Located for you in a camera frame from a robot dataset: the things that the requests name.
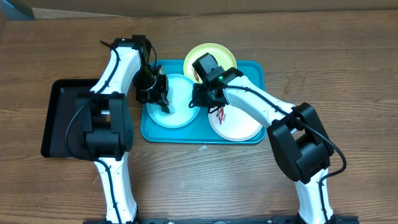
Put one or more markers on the green rimmed plate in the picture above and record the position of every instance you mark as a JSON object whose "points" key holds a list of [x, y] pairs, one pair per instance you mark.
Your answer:
{"points": [[223, 56]]}

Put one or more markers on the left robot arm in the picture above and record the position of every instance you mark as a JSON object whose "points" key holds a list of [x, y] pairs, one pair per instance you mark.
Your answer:
{"points": [[104, 121]]}

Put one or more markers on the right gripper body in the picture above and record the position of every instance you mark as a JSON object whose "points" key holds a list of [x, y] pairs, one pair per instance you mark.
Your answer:
{"points": [[203, 99]]}

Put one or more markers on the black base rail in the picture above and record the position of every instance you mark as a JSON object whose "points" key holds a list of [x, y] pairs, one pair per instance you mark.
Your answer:
{"points": [[283, 219]]}

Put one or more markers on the green scrubbing sponge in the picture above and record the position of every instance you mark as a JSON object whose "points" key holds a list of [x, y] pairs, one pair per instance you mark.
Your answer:
{"points": [[165, 109]]}

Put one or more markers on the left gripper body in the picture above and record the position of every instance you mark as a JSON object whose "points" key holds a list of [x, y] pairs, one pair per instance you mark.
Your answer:
{"points": [[148, 87]]}

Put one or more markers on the teal plastic tray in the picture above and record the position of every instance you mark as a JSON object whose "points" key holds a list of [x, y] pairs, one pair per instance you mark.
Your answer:
{"points": [[198, 131]]}

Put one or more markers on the white plate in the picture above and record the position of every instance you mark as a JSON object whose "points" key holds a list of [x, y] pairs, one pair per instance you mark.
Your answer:
{"points": [[234, 124]]}

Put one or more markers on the black rectangular tray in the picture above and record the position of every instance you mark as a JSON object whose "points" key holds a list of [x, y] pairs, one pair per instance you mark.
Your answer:
{"points": [[60, 111]]}

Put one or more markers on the small white paper scrap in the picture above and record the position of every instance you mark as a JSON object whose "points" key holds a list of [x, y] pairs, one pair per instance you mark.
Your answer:
{"points": [[203, 148]]}

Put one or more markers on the light blue plate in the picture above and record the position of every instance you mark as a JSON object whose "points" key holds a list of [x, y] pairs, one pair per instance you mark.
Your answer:
{"points": [[179, 96]]}

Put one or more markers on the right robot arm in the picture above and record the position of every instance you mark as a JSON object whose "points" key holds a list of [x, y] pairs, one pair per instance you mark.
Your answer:
{"points": [[298, 139]]}

